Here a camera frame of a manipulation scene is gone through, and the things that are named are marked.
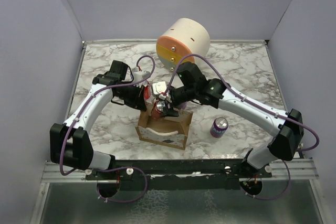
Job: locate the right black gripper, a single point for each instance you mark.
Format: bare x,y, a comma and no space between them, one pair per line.
170,112

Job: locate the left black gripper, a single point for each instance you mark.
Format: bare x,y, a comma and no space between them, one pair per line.
138,102

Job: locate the red soda can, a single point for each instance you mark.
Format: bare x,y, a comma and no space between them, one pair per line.
158,109

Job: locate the purple soda can front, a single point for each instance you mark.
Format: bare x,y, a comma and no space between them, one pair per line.
219,127

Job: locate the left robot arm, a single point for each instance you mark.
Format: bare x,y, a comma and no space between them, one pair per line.
69,142

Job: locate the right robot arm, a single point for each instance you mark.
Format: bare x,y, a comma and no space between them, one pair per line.
285,128

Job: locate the red can back left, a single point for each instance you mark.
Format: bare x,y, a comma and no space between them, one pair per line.
148,94

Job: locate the purple can centre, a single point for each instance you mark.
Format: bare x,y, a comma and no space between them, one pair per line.
182,106

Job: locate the round three-drawer storage box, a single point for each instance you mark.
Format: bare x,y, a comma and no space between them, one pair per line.
184,37

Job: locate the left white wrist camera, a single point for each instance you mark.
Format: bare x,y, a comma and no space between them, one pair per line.
139,75

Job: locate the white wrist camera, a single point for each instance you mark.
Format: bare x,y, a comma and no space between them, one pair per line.
139,75
158,91

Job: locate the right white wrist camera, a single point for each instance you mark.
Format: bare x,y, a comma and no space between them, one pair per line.
158,91

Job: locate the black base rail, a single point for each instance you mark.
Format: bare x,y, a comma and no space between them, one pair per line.
182,174

